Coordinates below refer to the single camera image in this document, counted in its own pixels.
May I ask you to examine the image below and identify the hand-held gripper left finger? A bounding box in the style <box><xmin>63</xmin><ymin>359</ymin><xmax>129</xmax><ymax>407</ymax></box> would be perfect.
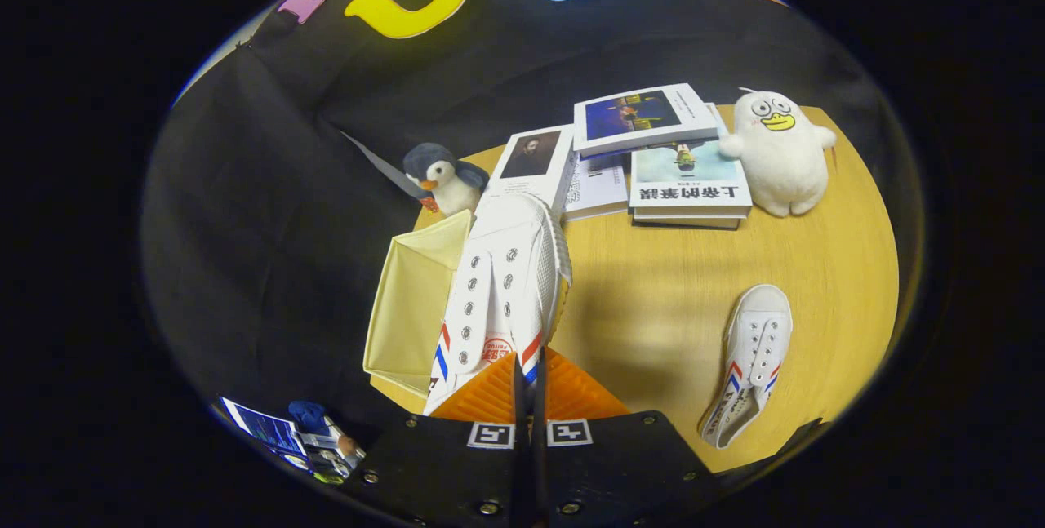
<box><xmin>339</xmin><ymin>346</ymin><xmax>531</xmax><ymax>528</ymax></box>

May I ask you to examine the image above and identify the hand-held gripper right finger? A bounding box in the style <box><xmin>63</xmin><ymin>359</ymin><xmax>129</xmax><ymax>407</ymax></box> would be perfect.
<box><xmin>531</xmin><ymin>346</ymin><xmax>719</xmax><ymax>528</ymax></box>

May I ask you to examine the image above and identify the beige fabric storage box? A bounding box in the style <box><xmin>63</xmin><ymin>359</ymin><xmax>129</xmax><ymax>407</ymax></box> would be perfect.
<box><xmin>362</xmin><ymin>209</ymin><xmax>474</xmax><ymax>398</ymax></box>

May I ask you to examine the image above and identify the white canvas shoe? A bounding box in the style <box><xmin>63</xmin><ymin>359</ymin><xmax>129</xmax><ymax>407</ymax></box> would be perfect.
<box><xmin>422</xmin><ymin>191</ymin><xmax>572</xmax><ymax>416</ymax></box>
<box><xmin>700</xmin><ymin>284</ymin><xmax>794</xmax><ymax>450</ymax></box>

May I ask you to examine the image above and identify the white text cover book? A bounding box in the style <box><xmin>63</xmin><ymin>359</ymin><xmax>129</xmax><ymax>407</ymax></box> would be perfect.
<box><xmin>565</xmin><ymin>154</ymin><xmax>631</xmax><ymax>223</ymax></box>

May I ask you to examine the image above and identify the grey penguin plush toy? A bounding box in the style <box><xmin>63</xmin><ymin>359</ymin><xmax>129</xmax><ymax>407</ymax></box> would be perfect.
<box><xmin>402</xmin><ymin>142</ymin><xmax>491</xmax><ymax>216</ymax></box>

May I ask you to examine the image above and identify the sky cover book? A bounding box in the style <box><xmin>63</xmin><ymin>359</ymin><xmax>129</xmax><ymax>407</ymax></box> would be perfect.
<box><xmin>628</xmin><ymin>104</ymin><xmax>754</xmax><ymax>230</ymax></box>

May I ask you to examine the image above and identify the portrait cover book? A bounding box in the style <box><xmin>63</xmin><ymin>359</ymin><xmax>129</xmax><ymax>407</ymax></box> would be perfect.
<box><xmin>482</xmin><ymin>124</ymin><xmax>577</xmax><ymax>215</ymax></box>

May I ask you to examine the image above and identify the blue picture cover book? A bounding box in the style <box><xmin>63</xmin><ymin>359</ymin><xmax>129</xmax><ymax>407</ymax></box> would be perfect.
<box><xmin>573</xmin><ymin>83</ymin><xmax>719</xmax><ymax>159</ymax></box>

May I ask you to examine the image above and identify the white duck plush toy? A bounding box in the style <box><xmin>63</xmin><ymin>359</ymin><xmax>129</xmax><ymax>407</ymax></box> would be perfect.
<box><xmin>718</xmin><ymin>87</ymin><xmax>838</xmax><ymax>218</ymax></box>

